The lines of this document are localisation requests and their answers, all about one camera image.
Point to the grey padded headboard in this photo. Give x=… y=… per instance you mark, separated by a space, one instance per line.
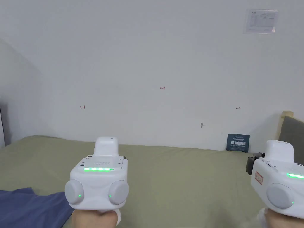
x=293 y=135

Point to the dark panel at wall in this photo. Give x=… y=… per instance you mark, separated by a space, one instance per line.
x=2 y=125

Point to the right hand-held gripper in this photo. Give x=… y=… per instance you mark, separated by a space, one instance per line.
x=277 y=187

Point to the dark blue sign card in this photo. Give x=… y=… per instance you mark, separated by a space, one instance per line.
x=237 y=142

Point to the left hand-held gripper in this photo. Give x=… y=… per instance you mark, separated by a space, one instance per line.
x=98 y=180

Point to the person's right hand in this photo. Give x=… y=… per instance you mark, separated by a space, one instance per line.
x=282 y=219

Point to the person's left hand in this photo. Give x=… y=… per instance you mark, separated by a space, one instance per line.
x=93 y=219

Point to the dark blue shirt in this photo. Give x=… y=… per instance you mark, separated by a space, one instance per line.
x=30 y=206

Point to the bed with pale green sheet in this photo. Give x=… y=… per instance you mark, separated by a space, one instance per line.
x=180 y=180

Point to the white paper notice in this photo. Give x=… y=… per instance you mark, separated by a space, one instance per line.
x=261 y=21

